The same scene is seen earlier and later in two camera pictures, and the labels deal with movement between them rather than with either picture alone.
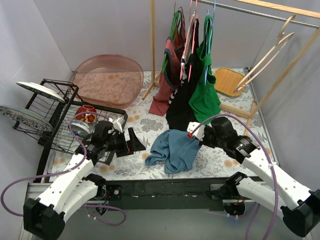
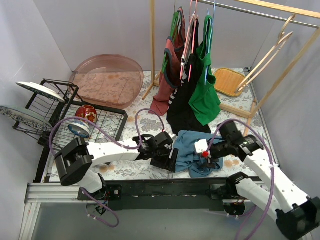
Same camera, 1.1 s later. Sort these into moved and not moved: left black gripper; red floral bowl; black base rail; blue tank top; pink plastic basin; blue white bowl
Moved: left black gripper; blue tank top
Not moved: black base rail; blue white bowl; red floral bowl; pink plastic basin
